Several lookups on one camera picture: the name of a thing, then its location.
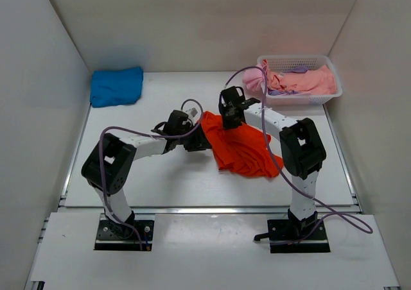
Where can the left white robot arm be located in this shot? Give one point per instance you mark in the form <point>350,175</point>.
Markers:
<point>107,167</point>

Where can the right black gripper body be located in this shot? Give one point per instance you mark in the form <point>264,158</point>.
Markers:
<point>228,121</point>

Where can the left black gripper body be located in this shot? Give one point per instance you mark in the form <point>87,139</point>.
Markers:
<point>193,141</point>

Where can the light pink t-shirt in basket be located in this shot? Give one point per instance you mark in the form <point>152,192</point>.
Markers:
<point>320,81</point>

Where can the white plastic basket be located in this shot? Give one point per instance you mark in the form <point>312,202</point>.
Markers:
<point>279,63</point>

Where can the pink t-shirt over basket edge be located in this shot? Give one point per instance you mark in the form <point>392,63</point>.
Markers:
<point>256,79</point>

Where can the aluminium rail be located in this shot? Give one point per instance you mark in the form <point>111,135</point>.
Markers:
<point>212,210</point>

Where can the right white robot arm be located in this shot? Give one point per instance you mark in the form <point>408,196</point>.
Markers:
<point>302,150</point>

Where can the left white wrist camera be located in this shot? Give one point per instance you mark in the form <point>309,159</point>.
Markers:
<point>191,112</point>

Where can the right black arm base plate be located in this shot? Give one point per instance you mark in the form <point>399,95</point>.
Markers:
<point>284,238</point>

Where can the orange t-shirt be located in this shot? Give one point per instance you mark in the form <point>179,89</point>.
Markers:
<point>241,151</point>

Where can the folded blue t-shirt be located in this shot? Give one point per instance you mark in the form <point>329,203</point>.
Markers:
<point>114,88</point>

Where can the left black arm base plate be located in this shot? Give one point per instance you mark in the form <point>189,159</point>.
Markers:
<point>113,237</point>

